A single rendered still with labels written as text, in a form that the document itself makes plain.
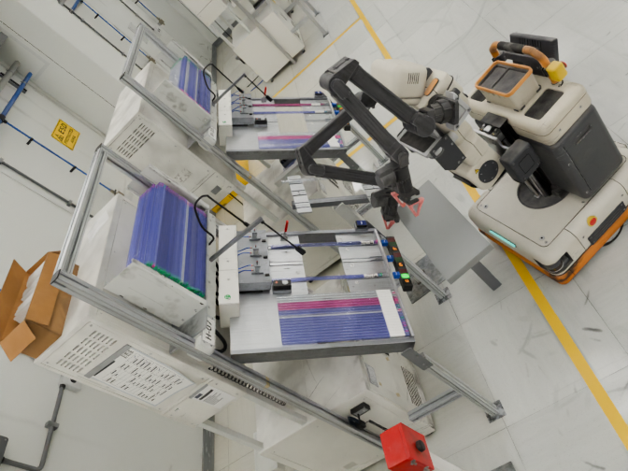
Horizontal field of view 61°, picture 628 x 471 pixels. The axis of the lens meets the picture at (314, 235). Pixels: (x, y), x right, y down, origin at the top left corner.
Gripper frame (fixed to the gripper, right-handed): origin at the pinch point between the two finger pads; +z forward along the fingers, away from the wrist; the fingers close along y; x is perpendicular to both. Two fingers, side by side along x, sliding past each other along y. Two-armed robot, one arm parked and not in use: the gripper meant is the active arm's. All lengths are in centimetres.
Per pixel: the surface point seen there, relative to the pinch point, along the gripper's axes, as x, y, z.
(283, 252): -49.1, 4.1, 8.0
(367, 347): -22, 60, 8
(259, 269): -61, 23, -1
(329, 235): -25.8, -7.7, 9.1
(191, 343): -87, 63, -6
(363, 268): -14.2, 17.2, 8.7
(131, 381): -111, 61, 16
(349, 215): -11.0, -29.1, 14.9
